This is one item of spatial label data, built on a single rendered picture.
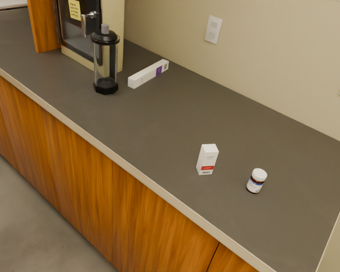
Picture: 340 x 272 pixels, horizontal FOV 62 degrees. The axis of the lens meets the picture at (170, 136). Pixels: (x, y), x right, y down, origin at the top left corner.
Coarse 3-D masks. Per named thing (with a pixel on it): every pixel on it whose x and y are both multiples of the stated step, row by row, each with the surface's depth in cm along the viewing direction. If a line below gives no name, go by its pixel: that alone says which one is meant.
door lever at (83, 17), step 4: (92, 12) 113; (80, 16) 110; (84, 16) 111; (88, 16) 112; (92, 16) 114; (84, 20) 111; (84, 24) 112; (84, 28) 113; (84, 32) 114; (84, 36) 115
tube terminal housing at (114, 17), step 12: (108, 0) 110; (120, 0) 115; (108, 12) 113; (120, 12) 118; (108, 24) 116; (120, 24) 121; (120, 36) 124; (120, 48) 128; (84, 60) 133; (120, 60) 132
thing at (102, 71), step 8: (96, 40) 103; (112, 40) 105; (96, 48) 106; (104, 48) 106; (112, 48) 107; (96, 56) 108; (104, 56) 108; (112, 56) 109; (96, 64) 111; (104, 64) 110; (112, 64) 111; (96, 72) 113; (104, 72) 112; (112, 72) 113; (96, 80) 115; (104, 80) 114; (112, 80) 115
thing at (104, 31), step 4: (104, 24) 104; (104, 28) 104; (108, 28) 105; (96, 32) 105; (100, 32) 106; (104, 32) 105; (108, 32) 106; (112, 32) 107; (96, 36) 104; (100, 36) 104; (104, 36) 104; (108, 36) 104; (112, 36) 105; (116, 36) 107; (104, 40) 104; (108, 40) 104
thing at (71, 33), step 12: (60, 0) 123; (84, 0) 113; (96, 0) 109; (60, 12) 127; (84, 12) 116; (96, 12) 112; (60, 24) 131; (72, 24) 125; (96, 24) 115; (60, 36) 135; (72, 36) 128; (72, 48) 133; (84, 48) 127
